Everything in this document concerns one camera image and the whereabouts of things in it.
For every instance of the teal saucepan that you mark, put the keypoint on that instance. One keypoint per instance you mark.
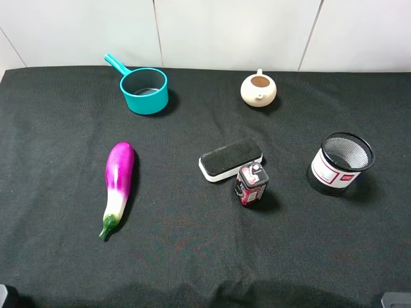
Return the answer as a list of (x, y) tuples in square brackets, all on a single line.
[(145, 89)]

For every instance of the dark right robot base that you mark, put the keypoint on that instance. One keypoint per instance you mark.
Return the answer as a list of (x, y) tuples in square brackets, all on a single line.
[(396, 300)]

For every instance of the black mesh pen holder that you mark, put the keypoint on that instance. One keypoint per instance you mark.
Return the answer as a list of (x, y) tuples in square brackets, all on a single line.
[(339, 161)]

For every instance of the black white board eraser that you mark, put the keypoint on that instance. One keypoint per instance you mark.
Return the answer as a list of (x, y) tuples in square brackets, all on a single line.
[(225, 162)]

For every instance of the small red black tin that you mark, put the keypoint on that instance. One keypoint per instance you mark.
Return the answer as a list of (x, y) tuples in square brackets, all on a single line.
[(251, 182)]

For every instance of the cream ceramic teapot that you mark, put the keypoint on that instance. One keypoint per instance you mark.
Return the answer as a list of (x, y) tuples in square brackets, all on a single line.
[(258, 90)]

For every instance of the purple toy eggplant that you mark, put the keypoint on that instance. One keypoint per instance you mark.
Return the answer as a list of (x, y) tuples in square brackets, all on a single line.
[(118, 177)]

